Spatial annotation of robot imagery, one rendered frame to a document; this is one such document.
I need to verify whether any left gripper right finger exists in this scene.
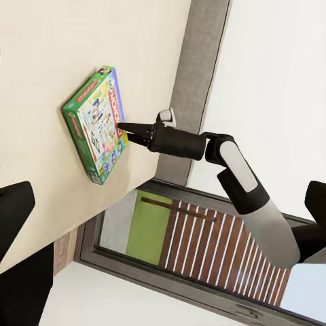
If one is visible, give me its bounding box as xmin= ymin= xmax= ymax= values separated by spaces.
xmin=304 ymin=180 xmax=326 ymax=235

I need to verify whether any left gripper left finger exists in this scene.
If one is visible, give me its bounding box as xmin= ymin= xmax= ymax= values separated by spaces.
xmin=0 ymin=181 xmax=35 ymax=262

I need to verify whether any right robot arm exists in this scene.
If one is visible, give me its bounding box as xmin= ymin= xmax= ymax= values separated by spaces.
xmin=117 ymin=109 xmax=326 ymax=269

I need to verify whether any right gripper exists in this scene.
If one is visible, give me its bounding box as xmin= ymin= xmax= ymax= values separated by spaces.
xmin=117 ymin=122 xmax=189 ymax=158

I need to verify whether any board game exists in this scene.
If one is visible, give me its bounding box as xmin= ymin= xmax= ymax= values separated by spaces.
xmin=63 ymin=65 xmax=129 ymax=185

